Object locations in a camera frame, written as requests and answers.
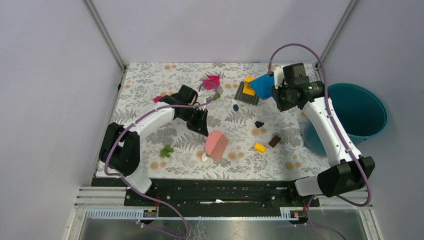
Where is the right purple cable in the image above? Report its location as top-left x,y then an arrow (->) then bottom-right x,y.
268,43 -> 374,240

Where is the black paper scrap right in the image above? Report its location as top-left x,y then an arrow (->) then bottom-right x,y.
254,121 -> 265,129

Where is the yellow lego house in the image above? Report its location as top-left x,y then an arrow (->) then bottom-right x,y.
242,76 -> 256,96

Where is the grey lego baseplate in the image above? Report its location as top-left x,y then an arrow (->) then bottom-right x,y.
234,81 -> 260,106

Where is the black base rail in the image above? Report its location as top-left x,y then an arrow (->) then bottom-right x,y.
123,178 -> 321,220

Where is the purple cable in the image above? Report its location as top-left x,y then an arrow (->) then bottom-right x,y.
268,43 -> 374,240
103,81 -> 220,239

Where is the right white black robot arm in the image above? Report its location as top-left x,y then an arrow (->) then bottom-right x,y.
267,63 -> 375,206

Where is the green paper scrap front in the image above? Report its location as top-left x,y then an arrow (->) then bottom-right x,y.
159,145 -> 174,158

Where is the brown block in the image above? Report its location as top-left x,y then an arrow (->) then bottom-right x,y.
268,135 -> 281,148

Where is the yellow block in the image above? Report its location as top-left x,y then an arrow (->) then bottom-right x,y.
253,143 -> 267,154

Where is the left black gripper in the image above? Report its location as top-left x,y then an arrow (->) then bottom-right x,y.
179,106 -> 209,136

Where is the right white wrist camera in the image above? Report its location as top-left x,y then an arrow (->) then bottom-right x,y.
273,65 -> 285,89

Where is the pink hand broom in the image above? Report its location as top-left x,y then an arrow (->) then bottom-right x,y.
204,130 -> 229,163

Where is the white paper scrap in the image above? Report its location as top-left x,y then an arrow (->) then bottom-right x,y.
201,152 -> 208,162

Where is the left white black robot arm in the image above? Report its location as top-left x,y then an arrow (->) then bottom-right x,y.
98,85 -> 214,206

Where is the teal plastic bucket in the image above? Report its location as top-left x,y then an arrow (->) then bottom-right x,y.
303,82 -> 389,157

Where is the large magenta paper scrap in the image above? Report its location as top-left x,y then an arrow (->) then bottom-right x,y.
202,75 -> 221,90

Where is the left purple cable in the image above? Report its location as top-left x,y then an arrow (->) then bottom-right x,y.
103,81 -> 220,239

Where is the small magenta paper scrap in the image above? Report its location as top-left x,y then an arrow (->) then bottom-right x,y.
153,95 -> 163,103

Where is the blue dustpan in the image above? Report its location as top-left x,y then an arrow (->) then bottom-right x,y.
249,74 -> 275,100

